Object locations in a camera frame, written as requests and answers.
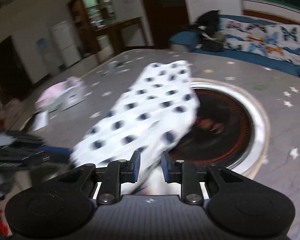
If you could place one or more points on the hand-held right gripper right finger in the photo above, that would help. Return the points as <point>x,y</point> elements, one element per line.
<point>166,167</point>

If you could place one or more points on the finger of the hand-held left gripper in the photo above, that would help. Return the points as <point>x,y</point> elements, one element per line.
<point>60,153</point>

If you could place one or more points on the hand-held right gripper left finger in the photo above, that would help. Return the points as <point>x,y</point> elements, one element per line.
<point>135,167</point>

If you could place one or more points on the white navy polka dot pants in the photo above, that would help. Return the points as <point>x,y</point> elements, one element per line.
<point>145,110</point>

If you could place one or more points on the white paper card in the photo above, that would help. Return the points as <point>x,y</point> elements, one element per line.
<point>41,121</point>

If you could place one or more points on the pink white box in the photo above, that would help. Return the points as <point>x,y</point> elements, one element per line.
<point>62,95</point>

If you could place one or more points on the round built-in hot plate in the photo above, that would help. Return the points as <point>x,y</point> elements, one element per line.
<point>227,130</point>

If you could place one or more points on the water dispenser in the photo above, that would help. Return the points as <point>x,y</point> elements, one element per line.
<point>43,55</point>

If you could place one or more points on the white refrigerator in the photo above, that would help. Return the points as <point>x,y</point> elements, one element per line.
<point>65,45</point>

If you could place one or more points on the grey star print tablecloth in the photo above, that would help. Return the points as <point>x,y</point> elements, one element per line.
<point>277,140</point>

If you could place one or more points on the dark wooden counter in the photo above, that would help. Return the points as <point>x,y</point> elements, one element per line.
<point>125,32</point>

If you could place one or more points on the black bag on sofa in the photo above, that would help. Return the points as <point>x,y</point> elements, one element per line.
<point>210,32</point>

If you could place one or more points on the blue sofa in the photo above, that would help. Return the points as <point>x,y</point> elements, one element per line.
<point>265,63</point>

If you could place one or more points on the wooden glass display cabinet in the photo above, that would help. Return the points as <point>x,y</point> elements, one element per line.
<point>97,7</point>

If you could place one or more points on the dark wooden door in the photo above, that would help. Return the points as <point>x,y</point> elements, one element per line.
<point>165,12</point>

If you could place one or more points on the butterfly print pillow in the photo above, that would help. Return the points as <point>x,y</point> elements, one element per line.
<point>270,38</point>

